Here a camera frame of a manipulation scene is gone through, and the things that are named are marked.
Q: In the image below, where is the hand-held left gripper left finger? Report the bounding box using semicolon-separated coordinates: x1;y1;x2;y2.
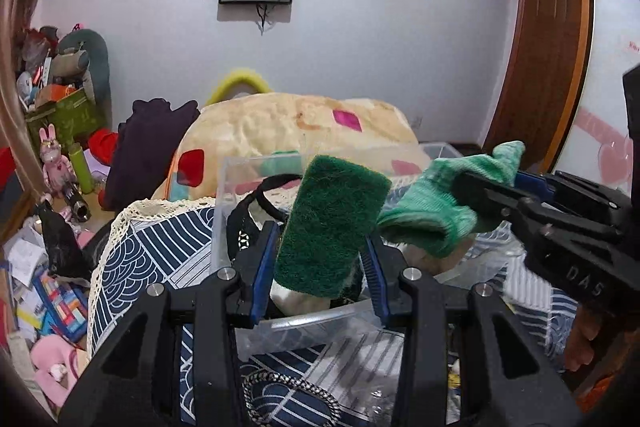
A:
59;221;281;427

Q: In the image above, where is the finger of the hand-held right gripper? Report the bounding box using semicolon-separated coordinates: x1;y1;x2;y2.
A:
514;170;627;210
451;171;561;234

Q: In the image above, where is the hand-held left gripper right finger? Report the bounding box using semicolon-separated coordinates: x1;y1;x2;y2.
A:
361;233;585;427

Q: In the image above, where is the green knitted sock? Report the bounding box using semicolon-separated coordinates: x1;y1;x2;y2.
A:
376;141;527;259

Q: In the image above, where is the green scouring sponge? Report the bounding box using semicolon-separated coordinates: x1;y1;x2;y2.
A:
274;154;393;300

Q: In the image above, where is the clear plastic box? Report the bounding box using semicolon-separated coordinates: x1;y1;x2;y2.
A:
211;142;506;358

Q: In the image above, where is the person's right hand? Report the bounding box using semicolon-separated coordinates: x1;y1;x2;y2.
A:
564;307;608;374

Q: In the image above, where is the black headband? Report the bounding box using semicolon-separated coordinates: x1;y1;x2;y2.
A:
226;174;304;266

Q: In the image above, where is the clear plastic container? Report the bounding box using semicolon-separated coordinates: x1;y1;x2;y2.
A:
418;141;476;168

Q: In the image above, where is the blue wave-pattern cloth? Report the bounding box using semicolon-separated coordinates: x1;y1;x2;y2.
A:
87;197;581;427

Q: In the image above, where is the cream quilt with pink diamonds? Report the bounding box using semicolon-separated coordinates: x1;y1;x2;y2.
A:
150;92;420;204

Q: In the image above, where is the wooden door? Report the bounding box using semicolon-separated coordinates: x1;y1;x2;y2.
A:
466;0;596;172

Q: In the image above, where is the dark purple garment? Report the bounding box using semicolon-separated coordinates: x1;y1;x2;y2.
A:
102;98;201;212

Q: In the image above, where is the yellow fuzzy hoop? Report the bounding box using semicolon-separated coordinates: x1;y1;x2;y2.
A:
205;68;273;106

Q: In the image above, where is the black flashlight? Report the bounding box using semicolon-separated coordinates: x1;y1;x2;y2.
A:
63;185;91;223

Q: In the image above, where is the red cloth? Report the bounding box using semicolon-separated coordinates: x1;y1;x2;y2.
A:
88;130;120;166

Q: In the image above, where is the black plastic bag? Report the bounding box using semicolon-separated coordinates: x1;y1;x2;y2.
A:
38;201;94;280

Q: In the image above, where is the colourful book box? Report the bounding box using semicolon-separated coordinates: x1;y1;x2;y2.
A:
31;272;91;343

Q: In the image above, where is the green bottle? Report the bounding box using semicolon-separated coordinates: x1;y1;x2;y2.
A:
68;143;95;194

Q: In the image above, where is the pink plush slipper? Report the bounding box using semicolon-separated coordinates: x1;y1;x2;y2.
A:
30;336;90;408

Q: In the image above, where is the pink rabbit figure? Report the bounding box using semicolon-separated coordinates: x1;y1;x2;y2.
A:
39;125;76;198

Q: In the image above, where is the green cardboard box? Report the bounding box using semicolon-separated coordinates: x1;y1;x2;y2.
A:
25;88;101;148

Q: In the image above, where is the grey plush toy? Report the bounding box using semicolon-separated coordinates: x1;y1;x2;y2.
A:
48;29;112;118

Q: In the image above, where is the brown curtain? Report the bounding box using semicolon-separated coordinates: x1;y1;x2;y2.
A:
0;0;101;188

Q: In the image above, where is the black and white braided cord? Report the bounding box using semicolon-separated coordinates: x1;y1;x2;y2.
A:
242;368;343;426

